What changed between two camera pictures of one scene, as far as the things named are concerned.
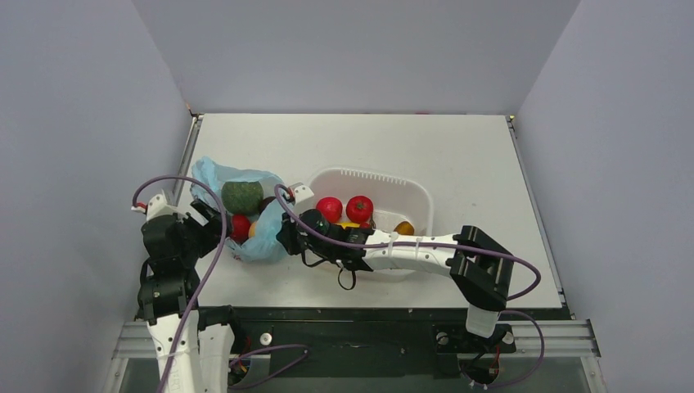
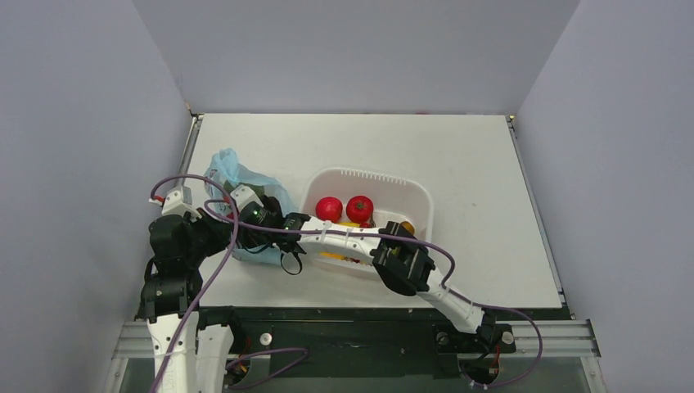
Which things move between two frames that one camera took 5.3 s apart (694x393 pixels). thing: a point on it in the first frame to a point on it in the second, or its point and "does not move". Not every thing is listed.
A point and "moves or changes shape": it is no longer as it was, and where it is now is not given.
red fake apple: [331, 208] does not move
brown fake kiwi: [404, 228] does not move
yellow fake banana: [348, 224] does not move
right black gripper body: [287, 238] to [265, 218]
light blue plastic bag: [207, 182] moves or changes shape
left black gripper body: [197, 242] does not move
